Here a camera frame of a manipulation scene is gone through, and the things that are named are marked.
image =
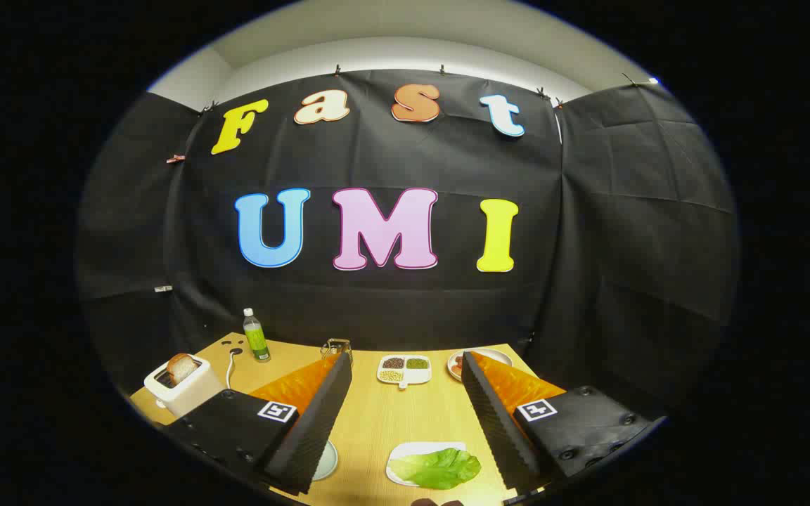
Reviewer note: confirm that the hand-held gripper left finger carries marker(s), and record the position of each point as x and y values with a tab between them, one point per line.
313	429

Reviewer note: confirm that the red meat piece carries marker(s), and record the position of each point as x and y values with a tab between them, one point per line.
457	364

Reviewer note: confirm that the divided white bean dish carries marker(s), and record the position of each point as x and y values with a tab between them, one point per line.
405	371

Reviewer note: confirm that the round white meat plate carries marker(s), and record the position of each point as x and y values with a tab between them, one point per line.
493	353

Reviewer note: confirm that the toast bread slice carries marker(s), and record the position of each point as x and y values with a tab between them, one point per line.
181	368

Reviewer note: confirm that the green label water bottle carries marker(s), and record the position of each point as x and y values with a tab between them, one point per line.
258	341

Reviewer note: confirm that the black backdrop cloth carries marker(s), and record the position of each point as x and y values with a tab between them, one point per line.
391	309

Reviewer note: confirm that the green lettuce leaf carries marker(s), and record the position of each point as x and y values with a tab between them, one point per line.
440	469

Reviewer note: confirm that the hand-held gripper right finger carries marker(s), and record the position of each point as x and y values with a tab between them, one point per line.
493	422

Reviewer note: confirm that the pale green round plate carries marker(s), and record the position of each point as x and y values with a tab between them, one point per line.
328	460

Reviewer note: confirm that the white square plate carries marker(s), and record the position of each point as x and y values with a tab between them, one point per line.
412	448

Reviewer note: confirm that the white toaster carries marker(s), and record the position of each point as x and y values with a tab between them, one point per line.
190	393

